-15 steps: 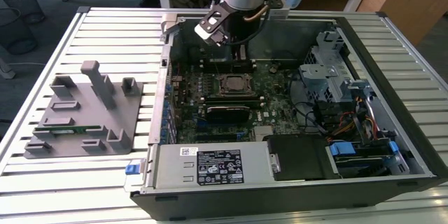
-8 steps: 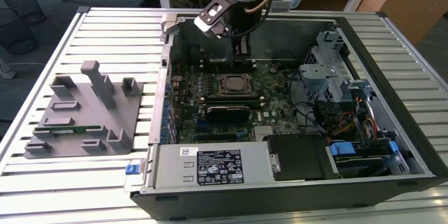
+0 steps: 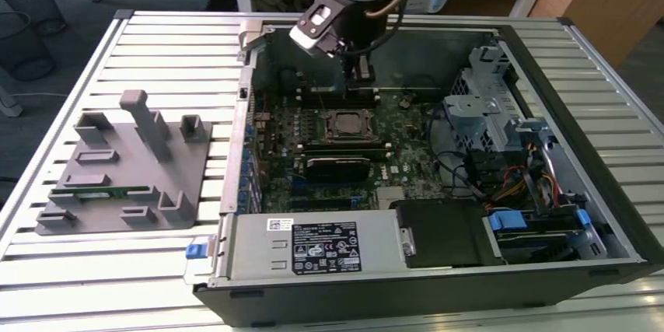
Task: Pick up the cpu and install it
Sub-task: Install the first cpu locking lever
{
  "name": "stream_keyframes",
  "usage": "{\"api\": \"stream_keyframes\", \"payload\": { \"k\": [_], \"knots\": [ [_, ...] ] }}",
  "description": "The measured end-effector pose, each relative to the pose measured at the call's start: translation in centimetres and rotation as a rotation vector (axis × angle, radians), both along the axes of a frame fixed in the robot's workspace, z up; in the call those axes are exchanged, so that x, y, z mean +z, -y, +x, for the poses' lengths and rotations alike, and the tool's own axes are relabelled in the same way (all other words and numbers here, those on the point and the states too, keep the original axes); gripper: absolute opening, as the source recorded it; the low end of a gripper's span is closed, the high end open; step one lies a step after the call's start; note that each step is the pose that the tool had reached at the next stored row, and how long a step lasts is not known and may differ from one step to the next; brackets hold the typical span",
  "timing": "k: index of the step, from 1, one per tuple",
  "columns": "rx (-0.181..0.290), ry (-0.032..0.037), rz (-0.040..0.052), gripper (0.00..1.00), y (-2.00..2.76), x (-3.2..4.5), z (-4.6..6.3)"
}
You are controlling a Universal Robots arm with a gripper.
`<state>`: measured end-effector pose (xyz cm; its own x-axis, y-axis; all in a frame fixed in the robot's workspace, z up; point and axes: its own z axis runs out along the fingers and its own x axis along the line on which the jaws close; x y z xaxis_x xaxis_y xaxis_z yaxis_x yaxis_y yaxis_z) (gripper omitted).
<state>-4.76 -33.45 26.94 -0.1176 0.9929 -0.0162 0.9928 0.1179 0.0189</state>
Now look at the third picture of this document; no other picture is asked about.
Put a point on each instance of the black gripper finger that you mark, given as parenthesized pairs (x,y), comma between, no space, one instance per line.
(366,71)
(353,73)

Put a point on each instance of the thin metal locking lever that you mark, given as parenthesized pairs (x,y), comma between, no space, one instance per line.
(323,102)

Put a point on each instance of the silver green CPU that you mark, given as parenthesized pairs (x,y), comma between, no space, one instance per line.
(349,124)

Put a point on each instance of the CPU socket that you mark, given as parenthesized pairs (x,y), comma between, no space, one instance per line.
(329,140)

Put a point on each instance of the black RAM slot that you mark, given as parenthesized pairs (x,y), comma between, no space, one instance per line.
(311,100)
(343,148)
(343,143)
(343,157)
(311,92)
(343,152)
(311,96)

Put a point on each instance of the silver metal drive cage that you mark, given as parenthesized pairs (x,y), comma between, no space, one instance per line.
(470,108)

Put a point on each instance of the green motherboard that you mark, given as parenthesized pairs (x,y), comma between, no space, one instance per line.
(415,161)

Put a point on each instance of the black graphics card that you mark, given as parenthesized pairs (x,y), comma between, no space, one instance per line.
(338,172)

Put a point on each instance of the blue card retention clip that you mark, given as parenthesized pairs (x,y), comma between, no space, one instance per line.
(245,150)
(243,183)
(241,203)
(245,166)

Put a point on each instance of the silver chipset heatsink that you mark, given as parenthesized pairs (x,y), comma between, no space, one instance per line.
(391,196)

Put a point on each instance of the black expansion slot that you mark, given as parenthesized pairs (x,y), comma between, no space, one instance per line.
(322,203)

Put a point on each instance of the grey parts rack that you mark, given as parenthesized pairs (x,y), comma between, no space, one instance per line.
(182,168)

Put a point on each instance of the blue disk carrier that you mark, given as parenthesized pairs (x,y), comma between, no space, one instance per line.
(506,221)

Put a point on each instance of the wooden cabinet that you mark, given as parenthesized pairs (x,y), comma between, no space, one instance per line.
(613,5)

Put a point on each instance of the silver power supply unit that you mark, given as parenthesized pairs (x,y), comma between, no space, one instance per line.
(249,248)

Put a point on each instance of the green RAM stick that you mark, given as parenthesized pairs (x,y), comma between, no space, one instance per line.
(125,191)

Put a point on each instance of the blue case latch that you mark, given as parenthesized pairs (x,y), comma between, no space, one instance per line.
(195,251)

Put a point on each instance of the black open PC case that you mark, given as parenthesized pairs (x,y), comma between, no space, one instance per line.
(363,305)

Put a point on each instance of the black mesh waste bin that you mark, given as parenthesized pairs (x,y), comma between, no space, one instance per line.
(26,48)
(37,5)

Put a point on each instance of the white stand foot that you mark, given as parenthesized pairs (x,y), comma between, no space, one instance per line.
(11,102)

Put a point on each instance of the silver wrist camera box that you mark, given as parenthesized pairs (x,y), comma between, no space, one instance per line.
(314,29)

